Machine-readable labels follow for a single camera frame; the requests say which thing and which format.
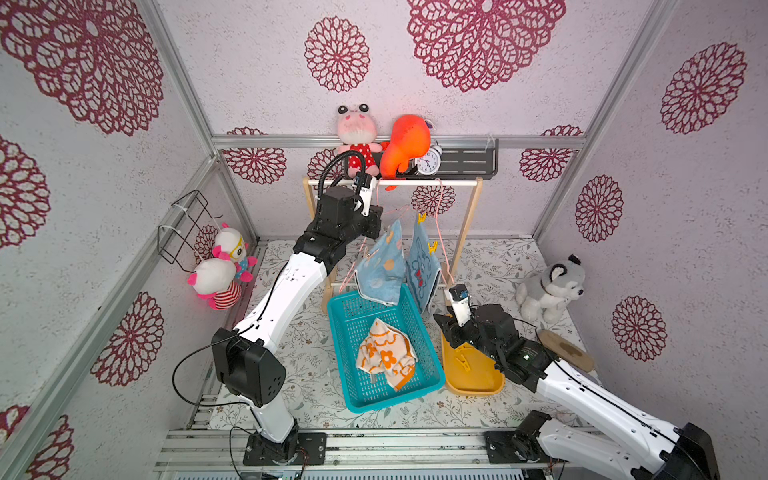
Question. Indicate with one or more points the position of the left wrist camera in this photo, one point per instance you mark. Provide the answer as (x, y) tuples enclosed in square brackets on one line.
[(364, 187)]

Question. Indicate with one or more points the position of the plush with yellow glasses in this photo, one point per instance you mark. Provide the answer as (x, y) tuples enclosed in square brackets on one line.
[(229, 244)]

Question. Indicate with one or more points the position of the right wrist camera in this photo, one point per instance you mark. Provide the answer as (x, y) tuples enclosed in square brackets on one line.
[(459, 299)]

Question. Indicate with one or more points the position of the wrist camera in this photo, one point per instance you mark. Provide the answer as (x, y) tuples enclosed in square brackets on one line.
[(364, 187), (459, 299)]

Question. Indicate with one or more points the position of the light blue patterned towel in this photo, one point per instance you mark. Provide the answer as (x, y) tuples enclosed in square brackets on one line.
[(380, 276)]

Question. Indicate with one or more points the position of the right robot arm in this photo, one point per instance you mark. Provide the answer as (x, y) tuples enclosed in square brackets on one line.
[(628, 444)]

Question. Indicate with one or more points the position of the blue bear towel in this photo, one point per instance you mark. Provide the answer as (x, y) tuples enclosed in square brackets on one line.
[(422, 269)]

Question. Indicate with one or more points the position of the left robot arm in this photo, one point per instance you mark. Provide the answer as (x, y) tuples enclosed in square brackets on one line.
[(245, 358)]

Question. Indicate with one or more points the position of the white orange patterned towel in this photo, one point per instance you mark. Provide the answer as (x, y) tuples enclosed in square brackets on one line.
[(387, 350)]

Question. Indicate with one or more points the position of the wooden clothes rack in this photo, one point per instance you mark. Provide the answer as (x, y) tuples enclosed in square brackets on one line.
[(428, 193)]

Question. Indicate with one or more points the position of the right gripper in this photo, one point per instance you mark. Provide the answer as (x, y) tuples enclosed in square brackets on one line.
[(453, 327)]

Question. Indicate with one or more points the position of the yellow plastic tray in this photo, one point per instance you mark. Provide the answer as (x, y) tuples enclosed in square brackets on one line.
[(483, 380)]

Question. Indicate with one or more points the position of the orange red plush toy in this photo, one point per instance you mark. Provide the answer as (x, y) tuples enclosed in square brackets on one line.
[(410, 138)]

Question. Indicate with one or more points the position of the teal plastic basket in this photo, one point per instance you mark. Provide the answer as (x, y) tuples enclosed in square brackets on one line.
[(350, 318)]

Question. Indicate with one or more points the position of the white alarm clock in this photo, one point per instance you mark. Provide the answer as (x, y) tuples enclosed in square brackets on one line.
[(429, 164)]

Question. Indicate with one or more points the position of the black wall shelf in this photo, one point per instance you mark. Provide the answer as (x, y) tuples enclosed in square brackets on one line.
[(463, 161)]

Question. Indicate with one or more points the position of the black wire wall basket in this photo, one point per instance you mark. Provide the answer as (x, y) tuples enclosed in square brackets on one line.
[(187, 241)]

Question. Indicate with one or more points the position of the grey white husky plush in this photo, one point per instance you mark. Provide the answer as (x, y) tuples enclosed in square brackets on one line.
[(546, 295)]

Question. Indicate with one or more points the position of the pink frog plush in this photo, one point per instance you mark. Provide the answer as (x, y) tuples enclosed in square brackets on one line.
[(357, 132)]

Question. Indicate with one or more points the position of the white pink plush toy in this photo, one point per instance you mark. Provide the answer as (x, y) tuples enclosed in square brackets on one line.
[(214, 281)]

